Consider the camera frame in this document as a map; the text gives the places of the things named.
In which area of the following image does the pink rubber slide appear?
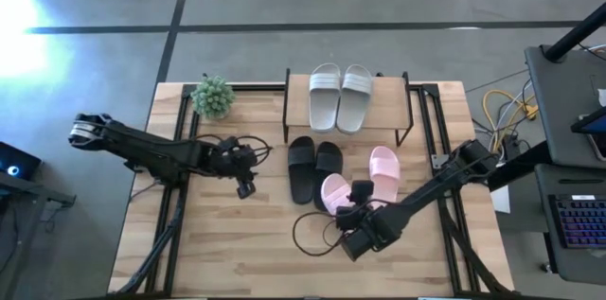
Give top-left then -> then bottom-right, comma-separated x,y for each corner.
367,145 -> 401,210
320,172 -> 354,217

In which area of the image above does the black slanted support bar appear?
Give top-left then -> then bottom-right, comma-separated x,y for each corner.
486,141 -> 551,192

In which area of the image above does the black device with blue light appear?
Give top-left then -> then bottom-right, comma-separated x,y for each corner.
0,141 -> 42,181

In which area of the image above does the backlit black keyboard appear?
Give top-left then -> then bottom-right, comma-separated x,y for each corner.
548,194 -> 606,250

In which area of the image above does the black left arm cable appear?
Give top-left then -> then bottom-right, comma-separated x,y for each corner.
193,132 -> 275,173

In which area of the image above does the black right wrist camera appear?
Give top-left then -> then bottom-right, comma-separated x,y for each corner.
348,179 -> 376,205

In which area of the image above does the white paper sheet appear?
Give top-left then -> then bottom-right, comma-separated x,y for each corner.
490,185 -> 512,215

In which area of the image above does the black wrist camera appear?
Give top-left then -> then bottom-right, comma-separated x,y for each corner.
235,179 -> 258,200
348,179 -> 376,205

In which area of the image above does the wooden shelf with black legs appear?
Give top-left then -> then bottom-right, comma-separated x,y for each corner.
282,67 -> 415,148

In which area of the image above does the green plant in grey pot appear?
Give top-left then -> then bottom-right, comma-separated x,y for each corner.
190,75 -> 237,120

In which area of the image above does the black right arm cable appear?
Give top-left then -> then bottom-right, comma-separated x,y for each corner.
292,210 -> 354,257

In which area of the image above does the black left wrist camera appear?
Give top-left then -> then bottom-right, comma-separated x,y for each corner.
235,179 -> 258,200

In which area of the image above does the grey rubber slide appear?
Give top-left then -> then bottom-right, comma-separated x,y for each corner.
309,62 -> 343,133
335,63 -> 374,136

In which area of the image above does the black tablet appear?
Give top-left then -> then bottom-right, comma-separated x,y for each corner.
570,106 -> 606,162

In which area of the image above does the black power box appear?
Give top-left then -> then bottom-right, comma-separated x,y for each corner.
501,133 -> 523,160

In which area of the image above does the black round pole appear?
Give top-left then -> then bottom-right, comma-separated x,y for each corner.
543,1 -> 606,62

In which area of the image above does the black aluminium table frame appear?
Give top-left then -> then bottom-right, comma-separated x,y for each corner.
107,82 -> 517,299

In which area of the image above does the yellow cable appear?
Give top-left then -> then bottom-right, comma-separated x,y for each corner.
482,90 -> 540,150

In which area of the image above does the grey desk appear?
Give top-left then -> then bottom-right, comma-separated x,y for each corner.
524,44 -> 606,168
534,163 -> 606,287

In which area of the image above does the black rubber slide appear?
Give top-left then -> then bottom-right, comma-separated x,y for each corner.
287,135 -> 317,205
312,141 -> 345,213

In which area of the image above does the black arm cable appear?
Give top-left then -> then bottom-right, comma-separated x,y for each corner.
292,210 -> 354,257
193,132 -> 275,173

